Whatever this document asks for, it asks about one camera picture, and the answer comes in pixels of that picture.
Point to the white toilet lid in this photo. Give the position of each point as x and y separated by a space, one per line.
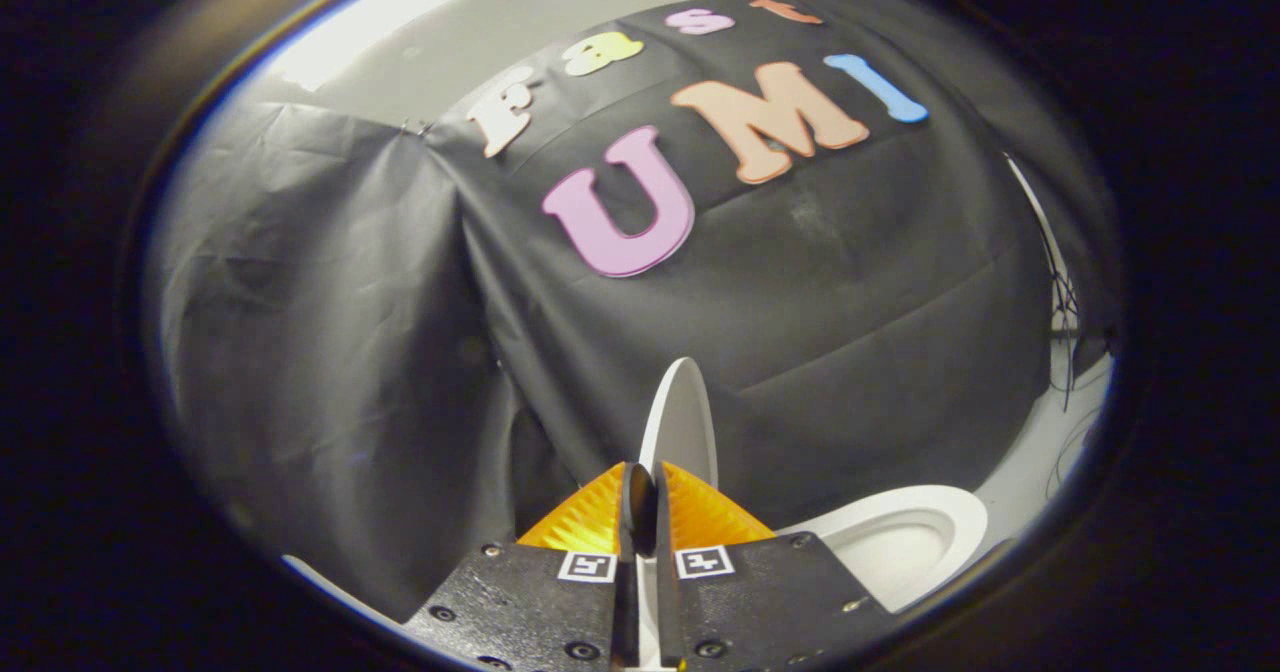
682 422

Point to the black backdrop cloth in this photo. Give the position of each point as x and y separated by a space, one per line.
400 352

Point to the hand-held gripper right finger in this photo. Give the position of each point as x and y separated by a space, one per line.
666 522

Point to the white toilet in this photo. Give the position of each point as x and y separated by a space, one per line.
950 522

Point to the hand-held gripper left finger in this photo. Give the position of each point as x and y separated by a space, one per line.
628 512

